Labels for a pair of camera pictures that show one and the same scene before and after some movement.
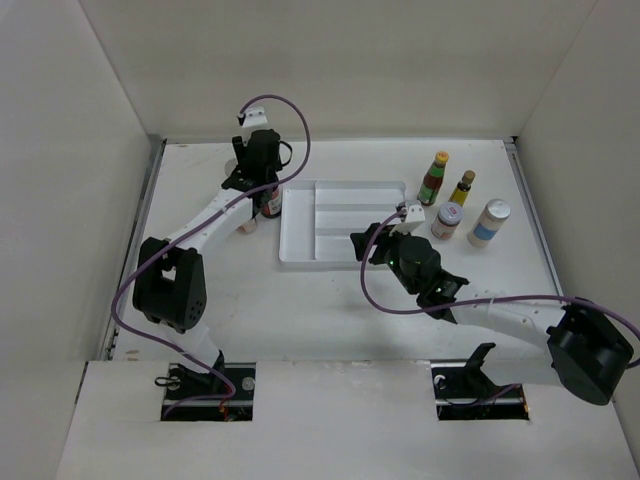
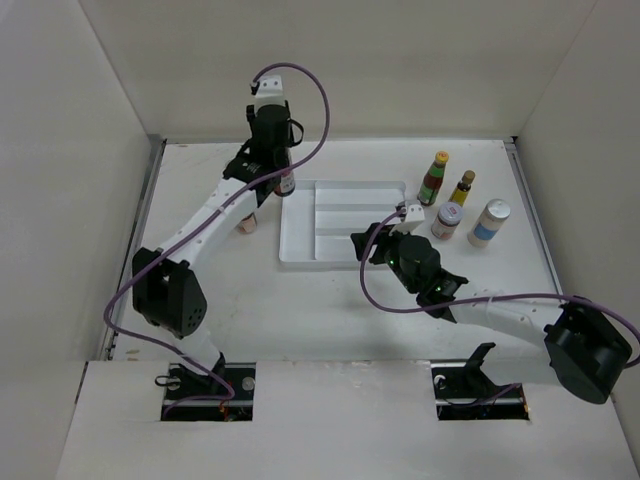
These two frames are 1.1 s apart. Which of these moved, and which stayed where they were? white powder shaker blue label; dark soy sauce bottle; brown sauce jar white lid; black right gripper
Moved: dark soy sauce bottle
Stayed: brown sauce jar white lid; white powder shaker blue label; black right gripper
